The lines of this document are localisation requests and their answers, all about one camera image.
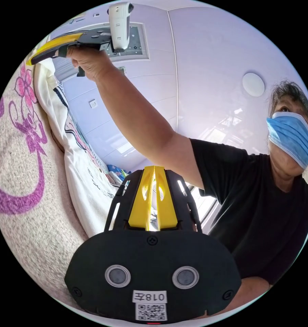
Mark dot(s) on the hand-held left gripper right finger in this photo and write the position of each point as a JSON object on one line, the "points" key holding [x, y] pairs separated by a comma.
{"points": [[166, 204]]}

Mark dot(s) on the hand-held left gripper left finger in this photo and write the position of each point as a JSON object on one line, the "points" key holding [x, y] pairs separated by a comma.
{"points": [[140, 204]]}

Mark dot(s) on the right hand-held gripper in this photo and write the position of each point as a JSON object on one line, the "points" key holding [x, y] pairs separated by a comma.
{"points": [[95, 38]]}

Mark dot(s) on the person's right forearm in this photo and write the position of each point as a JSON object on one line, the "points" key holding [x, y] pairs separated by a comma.
{"points": [[138, 115]]}

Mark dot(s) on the person's left forearm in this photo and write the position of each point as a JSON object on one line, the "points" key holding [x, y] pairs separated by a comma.
{"points": [[251, 291]]}

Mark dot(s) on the person's right hand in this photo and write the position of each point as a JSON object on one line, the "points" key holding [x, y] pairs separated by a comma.
{"points": [[90, 64]]}

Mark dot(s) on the window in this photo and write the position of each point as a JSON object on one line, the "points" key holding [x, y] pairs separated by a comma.
{"points": [[206, 207]]}

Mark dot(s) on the rectangular ceiling vent panel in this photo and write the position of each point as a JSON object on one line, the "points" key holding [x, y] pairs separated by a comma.
{"points": [[136, 41]]}

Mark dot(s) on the person's body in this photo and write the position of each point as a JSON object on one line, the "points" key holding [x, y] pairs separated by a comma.
{"points": [[258, 199]]}

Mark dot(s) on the bed with floral quilt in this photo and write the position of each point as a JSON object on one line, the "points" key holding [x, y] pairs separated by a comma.
{"points": [[23, 230]]}

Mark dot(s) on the round white ceiling lamp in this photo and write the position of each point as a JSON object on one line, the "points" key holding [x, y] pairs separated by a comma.
{"points": [[253, 84]]}

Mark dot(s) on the white wall socket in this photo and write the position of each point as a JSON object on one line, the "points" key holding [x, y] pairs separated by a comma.
{"points": [[93, 103]]}

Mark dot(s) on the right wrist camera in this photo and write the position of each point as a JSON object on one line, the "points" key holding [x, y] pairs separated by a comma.
{"points": [[120, 25]]}

